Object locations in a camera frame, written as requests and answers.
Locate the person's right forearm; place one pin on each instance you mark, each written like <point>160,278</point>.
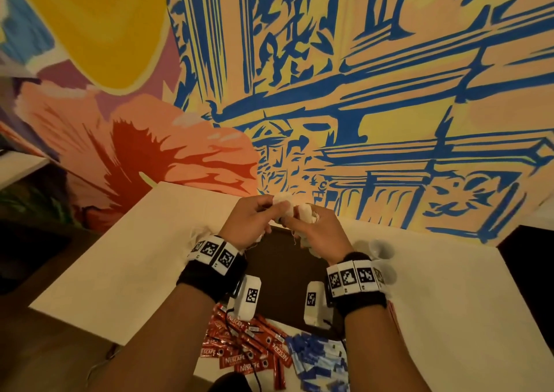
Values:
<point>381,353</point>

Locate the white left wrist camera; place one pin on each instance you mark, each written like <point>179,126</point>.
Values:
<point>248,296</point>

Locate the white tea bag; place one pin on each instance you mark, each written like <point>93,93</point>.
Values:
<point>279,204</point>
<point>306,214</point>

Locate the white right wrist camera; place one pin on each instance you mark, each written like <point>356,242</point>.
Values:
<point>314,301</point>

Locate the person's right hand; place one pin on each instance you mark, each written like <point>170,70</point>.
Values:
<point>322,232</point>

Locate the white wall shelf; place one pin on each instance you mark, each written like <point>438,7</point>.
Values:
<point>17,167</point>

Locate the dark brown tray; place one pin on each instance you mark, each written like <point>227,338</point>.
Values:
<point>281,275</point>

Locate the small white cup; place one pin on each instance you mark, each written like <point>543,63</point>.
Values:
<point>385,272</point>
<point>383,249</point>

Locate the person's left forearm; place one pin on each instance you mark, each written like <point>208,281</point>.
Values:
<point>156,344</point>

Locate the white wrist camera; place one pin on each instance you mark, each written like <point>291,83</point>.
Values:
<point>314,301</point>
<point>248,296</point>

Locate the black left wristband with markers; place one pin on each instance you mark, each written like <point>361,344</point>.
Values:
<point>212,266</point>

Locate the black clothing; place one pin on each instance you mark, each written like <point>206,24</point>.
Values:
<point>234,383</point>

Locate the pile of red Nescafe sachets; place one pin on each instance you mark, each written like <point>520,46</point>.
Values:
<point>247,344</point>

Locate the person's left hand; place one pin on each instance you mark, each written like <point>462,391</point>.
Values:
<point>251,219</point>

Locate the pile of blue sugar sachets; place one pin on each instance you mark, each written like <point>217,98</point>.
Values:
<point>320,361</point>

